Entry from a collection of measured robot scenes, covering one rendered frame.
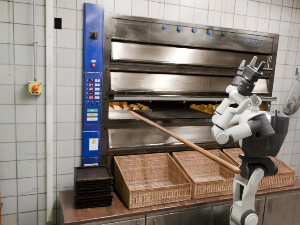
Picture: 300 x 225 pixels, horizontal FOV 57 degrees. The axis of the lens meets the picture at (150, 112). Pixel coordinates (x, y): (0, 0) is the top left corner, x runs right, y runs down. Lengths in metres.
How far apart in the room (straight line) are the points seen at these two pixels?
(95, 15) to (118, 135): 1.05
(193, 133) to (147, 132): 0.51
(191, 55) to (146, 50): 0.47
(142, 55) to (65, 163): 1.16
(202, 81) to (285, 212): 1.54
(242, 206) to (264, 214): 0.82
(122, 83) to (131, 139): 0.53
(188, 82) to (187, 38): 0.42
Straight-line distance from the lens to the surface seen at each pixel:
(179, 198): 2.41
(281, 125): 2.03
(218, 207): 2.60
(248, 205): 2.23
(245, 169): 2.12
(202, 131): 2.93
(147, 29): 2.58
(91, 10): 2.42
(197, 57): 2.78
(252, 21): 3.19
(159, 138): 2.69
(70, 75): 2.39
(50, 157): 2.48
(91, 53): 2.38
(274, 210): 3.07
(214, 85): 2.91
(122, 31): 2.50
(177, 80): 2.69
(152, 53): 2.57
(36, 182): 2.58
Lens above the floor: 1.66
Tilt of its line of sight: 9 degrees down
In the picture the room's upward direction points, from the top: 3 degrees clockwise
